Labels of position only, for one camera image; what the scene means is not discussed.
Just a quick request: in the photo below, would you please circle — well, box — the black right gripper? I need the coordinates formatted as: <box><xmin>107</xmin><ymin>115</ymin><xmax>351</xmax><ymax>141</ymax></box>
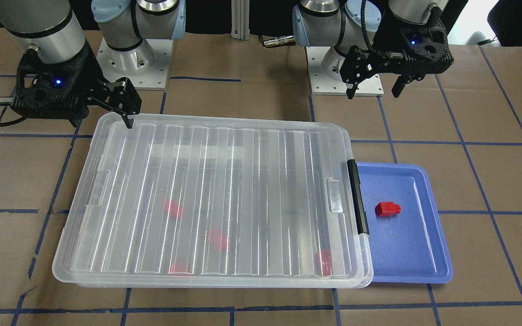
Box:
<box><xmin>10</xmin><ymin>47</ymin><xmax>142</xmax><ymax>129</ymax></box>

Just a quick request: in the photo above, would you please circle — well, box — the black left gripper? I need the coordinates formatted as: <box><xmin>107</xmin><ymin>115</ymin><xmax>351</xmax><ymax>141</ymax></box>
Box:
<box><xmin>339</xmin><ymin>19</ymin><xmax>455</xmax><ymax>100</ymax></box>

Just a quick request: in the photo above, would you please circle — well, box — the clear plastic box lid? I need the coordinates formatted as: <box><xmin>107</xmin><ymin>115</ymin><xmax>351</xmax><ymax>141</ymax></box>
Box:
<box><xmin>52</xmin><ymin>112</ymin><xmax>368</xmax><ymax>288</ymax></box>

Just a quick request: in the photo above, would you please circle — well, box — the red block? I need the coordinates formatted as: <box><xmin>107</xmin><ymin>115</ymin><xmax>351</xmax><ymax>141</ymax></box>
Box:
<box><xmin>315</xmin><ymin>249</ymin><xmax>332</xmax><ymax>277</ymax></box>
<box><xmin>164</xmin><ymin>199</ymin><xmax>183</xmax><ymax>219</ymax></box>
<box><xmin>207</xmin><ymin>229</ymin><xmax>229</xmax><ymax>252</ymax></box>
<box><xmin>168</xmin><ymin>262</ymin><xmax>191</xmax><ymax>276</ymax></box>
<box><xmin>375</xmin><ymin>201</ymin><xmax>401</xmax><ymax>217</ymax></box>

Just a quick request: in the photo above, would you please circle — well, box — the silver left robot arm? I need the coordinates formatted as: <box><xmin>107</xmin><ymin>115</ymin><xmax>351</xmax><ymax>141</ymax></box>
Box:
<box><xmin>293</xmin><ymin>0</ymin><xmax>454</xmax><ymax>99</ymax></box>

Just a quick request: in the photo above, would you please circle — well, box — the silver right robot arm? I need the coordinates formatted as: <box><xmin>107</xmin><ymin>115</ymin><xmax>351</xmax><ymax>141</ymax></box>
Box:
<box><xmin>0</xmin><ymin>0</ymin><xmax>186</xmax><ymax>129</ymax></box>

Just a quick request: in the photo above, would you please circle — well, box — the clear plastic storage box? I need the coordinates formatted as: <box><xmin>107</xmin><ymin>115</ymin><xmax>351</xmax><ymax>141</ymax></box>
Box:
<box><xmin>73</xmin><ymin>131</ymin><xmax>374</xmax><ymax>289</ymax></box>

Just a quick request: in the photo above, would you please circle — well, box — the red block in box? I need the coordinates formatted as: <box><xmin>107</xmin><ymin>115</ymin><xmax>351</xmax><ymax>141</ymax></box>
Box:
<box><xmin>164</xmin><ymin>199</ymin><xmax>183</xmax><ymax>219</ymax></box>
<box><xmin>168</xmin><ymin>262</ymin><xmax>191</xmax><ymax>276</ymax></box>
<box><xmin>207</xmin><ymin>229</ymin><xmax>229</xmax><ymax>252</ymax></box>
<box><xmin>315</xmin><ymin>249</ymin><xmax>332</xmax><ymax>277</ymax></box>

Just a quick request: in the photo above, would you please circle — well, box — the blue plastic tray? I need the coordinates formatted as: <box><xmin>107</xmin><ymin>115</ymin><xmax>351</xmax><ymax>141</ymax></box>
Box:
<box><xmin>357</xmin><ymin>162</ymin><xmax>454</xmax><ymax>283</ymax></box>

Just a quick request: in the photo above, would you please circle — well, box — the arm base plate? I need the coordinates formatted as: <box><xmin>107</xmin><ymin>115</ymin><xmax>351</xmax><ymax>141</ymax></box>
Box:
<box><xmin>96</xmin><ymin>39</ymin><xmax>174</xmax><ymax>91</ymax></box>
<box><xmin>305</xmin><ymin>46</ymin><xmax>384</xmax><ymax>97</ymax></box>

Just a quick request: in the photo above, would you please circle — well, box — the metal cable connector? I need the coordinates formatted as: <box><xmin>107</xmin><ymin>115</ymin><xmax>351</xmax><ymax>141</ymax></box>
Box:
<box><xmin>259</xmin><ymin>35</ymin><xmax>296</xmax><ymax>49</ymax></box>

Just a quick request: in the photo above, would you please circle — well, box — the aluminium frame post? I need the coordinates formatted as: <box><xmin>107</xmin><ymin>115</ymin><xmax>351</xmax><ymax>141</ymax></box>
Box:
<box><xmin>231</xmin><ymin>0</ymin><xmax>251</xmax><ymax>41</ymax></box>

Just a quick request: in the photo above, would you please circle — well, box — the black box latch handle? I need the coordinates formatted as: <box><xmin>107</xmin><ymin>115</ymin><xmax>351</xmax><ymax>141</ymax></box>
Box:
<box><xmin>347</xmin><ymin>159</ymin><xmax>370</xmax><ymax>235</ymax></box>

